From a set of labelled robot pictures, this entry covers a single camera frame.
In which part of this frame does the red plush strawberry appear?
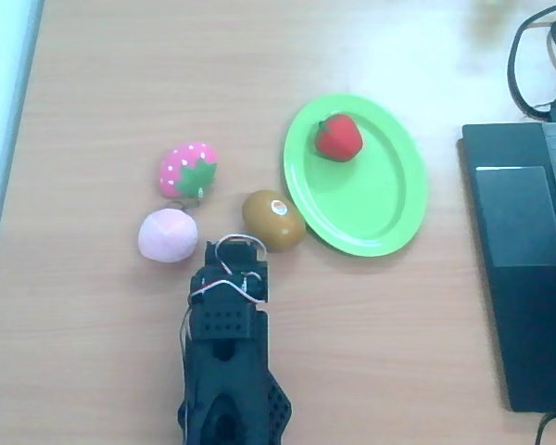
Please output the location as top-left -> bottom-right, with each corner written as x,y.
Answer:
314,113 -> 364,163

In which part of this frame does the pink plush strawberry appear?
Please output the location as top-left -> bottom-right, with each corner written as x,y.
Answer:
158,142 -> 220,201

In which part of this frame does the green plastic plate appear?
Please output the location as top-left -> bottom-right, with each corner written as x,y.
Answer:
283,93 -> 428,259

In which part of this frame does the brown kiwi with sticker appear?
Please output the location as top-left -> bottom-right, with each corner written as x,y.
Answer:
240,189 -> 307,254

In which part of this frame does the pink plush peach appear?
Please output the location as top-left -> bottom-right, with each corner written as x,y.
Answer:
137,207 -> 199,263

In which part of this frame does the black laptop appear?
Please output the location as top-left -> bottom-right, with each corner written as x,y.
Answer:
457,121 -> 556,413

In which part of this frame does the red white servo wire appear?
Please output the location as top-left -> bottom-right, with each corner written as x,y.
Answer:
188,235 -> 268,307

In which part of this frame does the dark metal key ring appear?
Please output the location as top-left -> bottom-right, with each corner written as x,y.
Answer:
166,197 -> 203,212

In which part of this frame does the thick black cable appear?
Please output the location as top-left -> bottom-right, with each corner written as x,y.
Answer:
506,0 -> 556,122

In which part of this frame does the black laptop power cable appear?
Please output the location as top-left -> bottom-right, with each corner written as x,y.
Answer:
535,410 -> 556,445

